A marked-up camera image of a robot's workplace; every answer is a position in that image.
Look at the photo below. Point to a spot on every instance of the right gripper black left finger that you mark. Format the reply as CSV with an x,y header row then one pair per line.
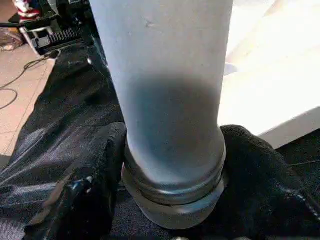
x,y
82,190

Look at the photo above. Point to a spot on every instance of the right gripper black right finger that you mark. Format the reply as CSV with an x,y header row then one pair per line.
x,y
265,190

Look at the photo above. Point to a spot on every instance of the white plastic table top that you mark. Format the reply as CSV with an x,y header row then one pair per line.
x,y
270,75

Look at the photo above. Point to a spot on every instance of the white plastic table leg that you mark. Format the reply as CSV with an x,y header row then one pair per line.
x,y
165,75

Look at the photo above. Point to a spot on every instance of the black mat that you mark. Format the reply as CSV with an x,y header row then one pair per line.
x,y
62,137

